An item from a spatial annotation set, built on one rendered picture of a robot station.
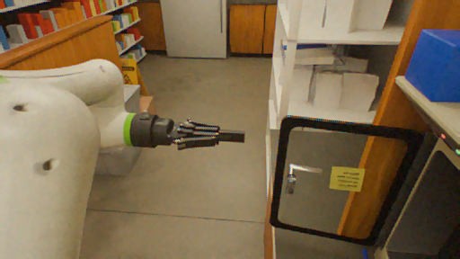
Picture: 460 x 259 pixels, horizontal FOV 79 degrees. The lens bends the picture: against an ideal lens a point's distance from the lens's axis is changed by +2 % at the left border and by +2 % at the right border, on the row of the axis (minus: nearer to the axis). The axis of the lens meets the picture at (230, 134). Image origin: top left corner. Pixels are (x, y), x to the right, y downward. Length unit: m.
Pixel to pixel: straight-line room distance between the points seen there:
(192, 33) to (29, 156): 5.14
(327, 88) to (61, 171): 1.53
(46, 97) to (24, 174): 0.07
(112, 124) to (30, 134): 0.48
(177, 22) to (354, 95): 4.13
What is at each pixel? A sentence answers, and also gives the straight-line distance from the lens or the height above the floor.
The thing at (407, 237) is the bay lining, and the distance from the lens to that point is 0.92.
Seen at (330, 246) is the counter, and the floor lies 0.94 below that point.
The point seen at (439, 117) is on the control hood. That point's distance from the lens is 0.51.
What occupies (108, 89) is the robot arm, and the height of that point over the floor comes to 1.43.
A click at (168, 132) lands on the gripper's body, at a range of 0.74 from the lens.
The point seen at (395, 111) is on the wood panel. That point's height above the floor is 1.40.
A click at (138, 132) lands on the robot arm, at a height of 1.33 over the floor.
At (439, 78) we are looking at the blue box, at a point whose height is 1.55.
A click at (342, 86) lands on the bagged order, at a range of 1.73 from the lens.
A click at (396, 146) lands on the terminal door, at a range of 0.72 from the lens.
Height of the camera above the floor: 1.71
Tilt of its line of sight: 34 degrees down
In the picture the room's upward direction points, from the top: straight up
